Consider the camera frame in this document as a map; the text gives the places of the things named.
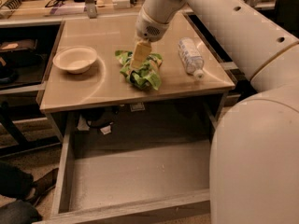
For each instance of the yellow foam padded gripper finger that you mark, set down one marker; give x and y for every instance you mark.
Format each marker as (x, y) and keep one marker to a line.
(141, 51)

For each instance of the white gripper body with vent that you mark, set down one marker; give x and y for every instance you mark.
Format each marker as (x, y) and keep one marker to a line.
(149, 28)

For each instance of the green rice chip bag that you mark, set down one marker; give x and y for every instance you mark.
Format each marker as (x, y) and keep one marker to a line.
(147, 76)

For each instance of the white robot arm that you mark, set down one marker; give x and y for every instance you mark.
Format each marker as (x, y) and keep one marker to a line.
(254, 157)

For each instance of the open grey wooden drawer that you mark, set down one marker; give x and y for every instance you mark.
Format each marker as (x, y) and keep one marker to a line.
(152, 167)

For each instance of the clear plastic water bottle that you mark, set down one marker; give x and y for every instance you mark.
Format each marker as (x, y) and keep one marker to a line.
(191, 57)

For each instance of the white paper bowl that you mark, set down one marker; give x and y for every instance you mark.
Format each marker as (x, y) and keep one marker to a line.
(75, 60)

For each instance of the long background workbench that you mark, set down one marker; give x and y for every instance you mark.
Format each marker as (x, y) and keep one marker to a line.
(37, 13)

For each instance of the dark shoe of person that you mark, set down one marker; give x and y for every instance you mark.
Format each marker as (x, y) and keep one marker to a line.
(35, 190)

